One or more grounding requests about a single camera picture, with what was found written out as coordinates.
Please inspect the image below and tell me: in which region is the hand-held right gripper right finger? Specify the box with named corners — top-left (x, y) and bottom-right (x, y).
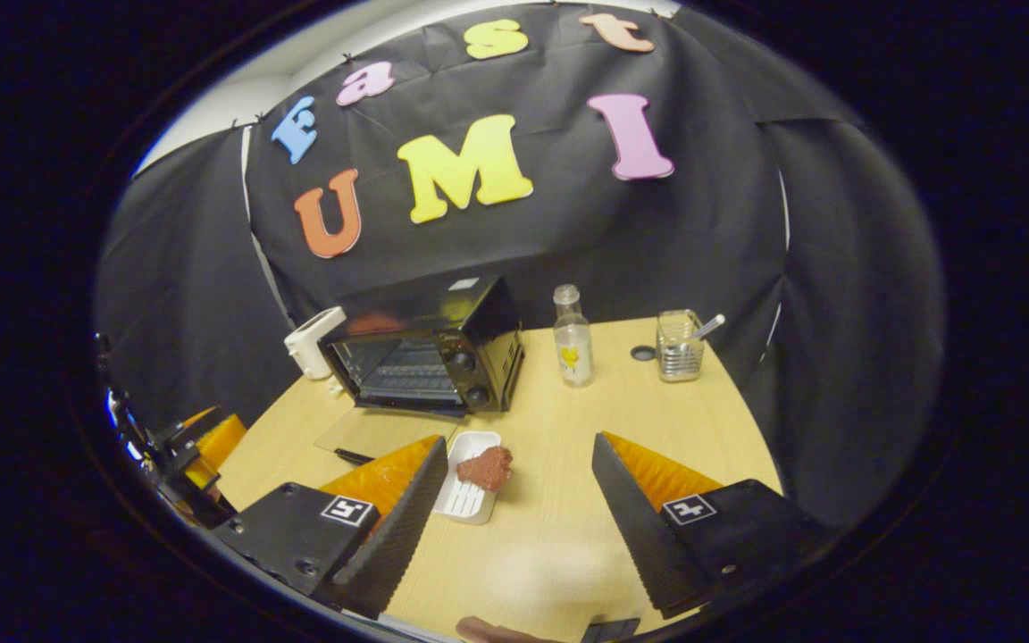
top-left (591, 432), bottom-right (830, 621)

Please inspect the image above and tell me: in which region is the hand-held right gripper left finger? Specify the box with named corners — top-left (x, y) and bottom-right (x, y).
top-left (209, 435), bottom-right (450, 621)

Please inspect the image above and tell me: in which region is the brown piece of meat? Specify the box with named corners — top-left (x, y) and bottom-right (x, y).
top-left (456, 446), bottom-right (514, 492)

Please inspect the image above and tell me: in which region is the black electric oven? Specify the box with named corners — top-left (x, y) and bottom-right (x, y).
top-left (314, 272), bottom-right (526, 467)

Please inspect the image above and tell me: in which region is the white rectangular plate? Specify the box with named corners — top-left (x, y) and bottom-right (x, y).
top-left (432, 430), bottom-right (503, 525)

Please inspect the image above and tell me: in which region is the white toaster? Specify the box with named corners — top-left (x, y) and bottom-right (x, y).
top-left (284, 306), bottom-right (347, 380)

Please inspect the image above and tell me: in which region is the clear glass bottle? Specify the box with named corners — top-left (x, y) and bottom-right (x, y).
top-left (553, 284), bottom-right (594, 388)

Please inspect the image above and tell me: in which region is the wire oven rack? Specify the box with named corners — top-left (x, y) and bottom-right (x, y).
top-left (340, 339), bottom-right (462, 401)

